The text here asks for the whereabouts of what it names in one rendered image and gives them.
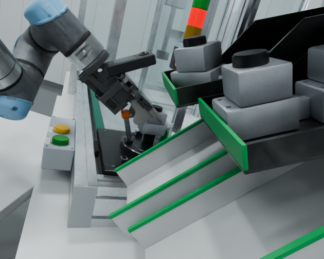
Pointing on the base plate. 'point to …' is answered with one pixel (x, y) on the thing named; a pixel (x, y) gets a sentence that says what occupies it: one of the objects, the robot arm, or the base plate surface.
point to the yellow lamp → (191, 31)
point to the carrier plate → (110, 149)
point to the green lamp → (201, 4)
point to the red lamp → (197, 17)
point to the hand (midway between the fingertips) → (157, 113)
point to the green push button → (60, 140)
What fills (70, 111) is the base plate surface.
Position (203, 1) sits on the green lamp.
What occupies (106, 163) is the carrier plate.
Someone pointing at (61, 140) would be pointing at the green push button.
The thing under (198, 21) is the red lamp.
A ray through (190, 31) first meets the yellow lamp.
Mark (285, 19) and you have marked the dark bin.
